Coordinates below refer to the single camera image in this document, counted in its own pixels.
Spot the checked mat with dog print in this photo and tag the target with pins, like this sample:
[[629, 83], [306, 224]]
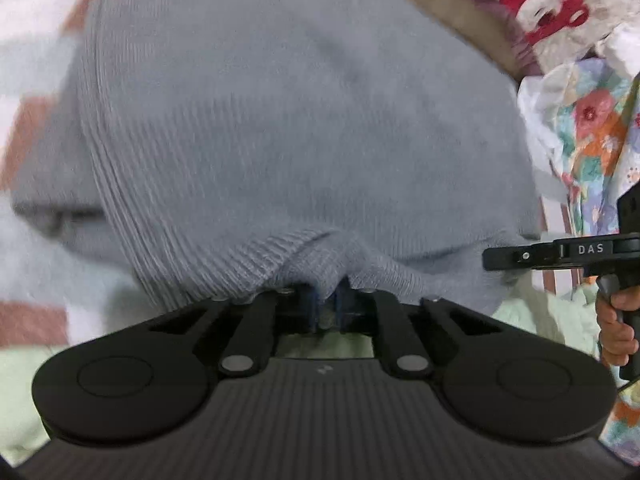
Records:
[[30, 60]]

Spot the light green cloth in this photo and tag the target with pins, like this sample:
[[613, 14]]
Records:
[[545, 316]]

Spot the white quilt with red bears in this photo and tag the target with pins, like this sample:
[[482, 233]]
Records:
[[545, 6]]

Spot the grey knit sweater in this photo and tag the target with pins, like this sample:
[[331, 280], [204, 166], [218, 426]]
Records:
[[300, 135]]

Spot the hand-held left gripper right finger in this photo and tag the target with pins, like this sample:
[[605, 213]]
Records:
[[395, 327]]

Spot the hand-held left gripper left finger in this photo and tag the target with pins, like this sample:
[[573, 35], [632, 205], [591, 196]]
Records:
[[250, 322]]

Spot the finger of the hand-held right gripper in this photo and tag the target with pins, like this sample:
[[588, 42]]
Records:
[[520, 256]]

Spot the floral printed cloth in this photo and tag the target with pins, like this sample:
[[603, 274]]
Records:
[[595, 125]]

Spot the person's right hand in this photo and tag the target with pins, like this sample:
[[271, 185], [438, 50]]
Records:
[[611, 332]]

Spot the beige bed base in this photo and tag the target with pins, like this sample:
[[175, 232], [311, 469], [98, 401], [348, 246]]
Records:
[[450, 15]]

